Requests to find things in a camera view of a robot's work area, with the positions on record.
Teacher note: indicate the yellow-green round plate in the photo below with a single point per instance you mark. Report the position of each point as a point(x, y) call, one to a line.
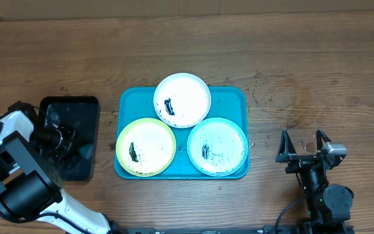
point(145, 147)

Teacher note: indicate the dark green sponge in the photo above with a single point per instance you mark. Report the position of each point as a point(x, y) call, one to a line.
point(86, 151)

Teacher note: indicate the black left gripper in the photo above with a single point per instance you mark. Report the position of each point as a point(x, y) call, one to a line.
point(58, 155)

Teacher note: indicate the black rectangular water tray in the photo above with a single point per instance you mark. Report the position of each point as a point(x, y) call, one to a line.
point(82, 114)

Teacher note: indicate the white round plate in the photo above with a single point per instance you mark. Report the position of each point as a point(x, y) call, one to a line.
point(182, 100)

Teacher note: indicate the teal plastic serving tray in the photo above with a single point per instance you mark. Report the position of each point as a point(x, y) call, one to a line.
point(227, 102)

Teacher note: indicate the light blue round plate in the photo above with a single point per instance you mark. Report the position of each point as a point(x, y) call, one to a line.
point(217, 147)

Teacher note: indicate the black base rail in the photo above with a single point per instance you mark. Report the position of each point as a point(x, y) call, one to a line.
point(268, 229)

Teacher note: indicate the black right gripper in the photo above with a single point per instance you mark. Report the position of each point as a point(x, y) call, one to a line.
point(287, 153)

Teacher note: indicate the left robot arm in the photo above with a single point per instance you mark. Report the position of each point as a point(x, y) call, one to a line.
point(39, 149)

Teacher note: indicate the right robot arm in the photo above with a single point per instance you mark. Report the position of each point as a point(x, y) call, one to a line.
point(328, 204)

